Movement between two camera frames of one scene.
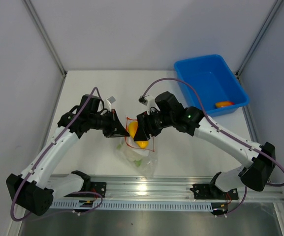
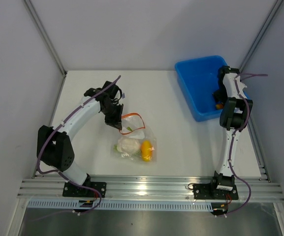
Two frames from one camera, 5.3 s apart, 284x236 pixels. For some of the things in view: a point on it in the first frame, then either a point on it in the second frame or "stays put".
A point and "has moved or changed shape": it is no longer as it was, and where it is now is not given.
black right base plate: x=207 y=191 stays put
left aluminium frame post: x=46 y=37 stays put
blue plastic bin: x=219 y=90 stays put
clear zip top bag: x=140 y=154 has moved or changed shape
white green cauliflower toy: x=135 y=156 to x=128 y=145
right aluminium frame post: x=263 y=28 stays put
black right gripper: x=145 y=126 to x=218 y=97
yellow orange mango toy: x=132 y=127 to x=146 y=151
